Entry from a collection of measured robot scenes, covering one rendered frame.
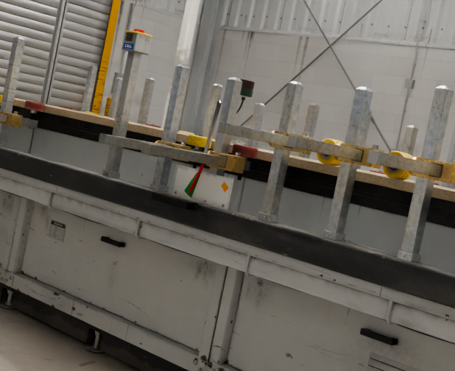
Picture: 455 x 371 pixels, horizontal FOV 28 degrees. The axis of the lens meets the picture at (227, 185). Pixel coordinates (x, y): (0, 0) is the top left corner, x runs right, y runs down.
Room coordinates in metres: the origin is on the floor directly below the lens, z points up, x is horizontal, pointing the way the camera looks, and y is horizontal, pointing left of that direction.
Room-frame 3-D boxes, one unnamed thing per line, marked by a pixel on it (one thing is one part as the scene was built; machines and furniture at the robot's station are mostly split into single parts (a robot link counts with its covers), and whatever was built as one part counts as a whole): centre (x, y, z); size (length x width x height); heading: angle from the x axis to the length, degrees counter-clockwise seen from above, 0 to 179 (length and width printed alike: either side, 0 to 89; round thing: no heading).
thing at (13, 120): (3.77, 0.93, 0.82); 0.14 x 0.06 x 0.05; 47
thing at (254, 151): (2.95, -0.03, 0.85); 0.08 x 0.08 x 0.11
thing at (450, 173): (2.39, -0.52, 0.95); 0.14 x 0.06 x 0.05; 47
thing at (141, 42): (3.28, 0.41, 1.18); 0.07 x 0.07 x 0.08; 47
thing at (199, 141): (3.15, 0.12, 0.85); 0.08 x 0.08 x 0.11
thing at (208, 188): (2.93, 0.08, 0.75); 0.26 x 0.01 x 0.10; 47
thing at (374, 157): (2.34, -0.49, 0.95); 0.50 x 0.04 x 0.04; 137
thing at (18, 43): (3.78, 0.95, 0.92); 0.04 x 0.04 x 0.48; 47
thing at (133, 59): (3.28, 0.41, 0.93); 0.05 x 0.05 x 0.45; 47
